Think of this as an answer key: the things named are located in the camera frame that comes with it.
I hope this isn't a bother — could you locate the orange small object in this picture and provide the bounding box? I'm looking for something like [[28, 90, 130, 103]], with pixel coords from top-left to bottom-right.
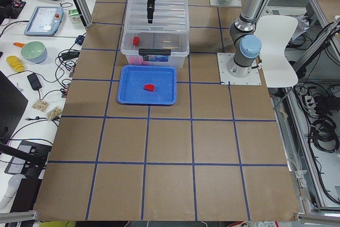
[[13, 42, 25, 47]]

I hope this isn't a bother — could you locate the green bowl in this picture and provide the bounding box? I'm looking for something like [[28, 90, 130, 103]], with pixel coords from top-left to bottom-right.
[[21, 41, 47, 64]]

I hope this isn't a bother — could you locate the black power adapter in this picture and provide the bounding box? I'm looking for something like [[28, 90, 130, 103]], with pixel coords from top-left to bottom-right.
[[27, 73, 42, 91]]

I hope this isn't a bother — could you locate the clear plastic box lid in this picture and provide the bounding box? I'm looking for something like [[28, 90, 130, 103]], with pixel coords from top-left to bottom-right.
[[124, 0, 189, 33]]

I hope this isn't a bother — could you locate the white chair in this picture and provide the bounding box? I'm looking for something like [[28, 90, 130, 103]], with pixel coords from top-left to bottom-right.
[[254, 15, 298, 88]]

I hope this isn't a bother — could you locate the near teach pendant tablet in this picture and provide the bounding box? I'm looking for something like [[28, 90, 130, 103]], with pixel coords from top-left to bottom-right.
[[24, 6, 64, 36]]

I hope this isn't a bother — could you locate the snack bag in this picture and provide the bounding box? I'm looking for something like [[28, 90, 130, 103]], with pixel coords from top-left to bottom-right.
[[47, 106, 63, 121], [32, 100, 49, 112]]

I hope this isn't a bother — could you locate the blue plastic tray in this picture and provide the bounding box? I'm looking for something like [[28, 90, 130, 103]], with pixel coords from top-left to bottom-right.
[[117, 65, 177, 105]]

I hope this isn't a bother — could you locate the red block cluster in box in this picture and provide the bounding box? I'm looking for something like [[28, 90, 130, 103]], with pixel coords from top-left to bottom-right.
[[127, 56, 150, 65]]

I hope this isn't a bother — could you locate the yellow ridged toy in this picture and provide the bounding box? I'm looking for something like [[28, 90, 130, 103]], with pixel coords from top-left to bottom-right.
[[6, 55, 25, 73]]

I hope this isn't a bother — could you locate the clear plastic storage box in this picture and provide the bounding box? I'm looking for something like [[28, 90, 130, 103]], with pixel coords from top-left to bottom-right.
[[121, 29, 189, 69]]

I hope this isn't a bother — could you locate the green white carton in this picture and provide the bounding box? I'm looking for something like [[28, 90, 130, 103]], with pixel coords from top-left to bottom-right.
[[67, 9, 82, 24]]

